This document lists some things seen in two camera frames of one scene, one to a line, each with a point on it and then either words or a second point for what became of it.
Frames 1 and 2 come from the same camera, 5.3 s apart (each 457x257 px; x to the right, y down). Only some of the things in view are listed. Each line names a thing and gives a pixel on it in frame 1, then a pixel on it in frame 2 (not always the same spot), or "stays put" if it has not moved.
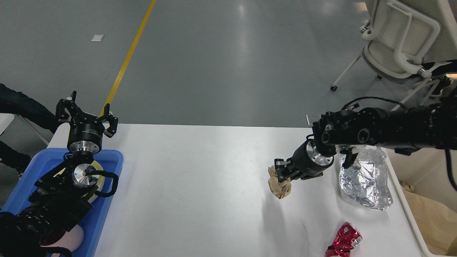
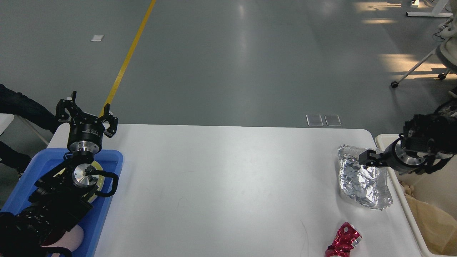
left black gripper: (84, 137) stays put
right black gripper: (307, 159) to (395, 156)
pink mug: (71, 240) stays put
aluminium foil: (365, 181) stays put
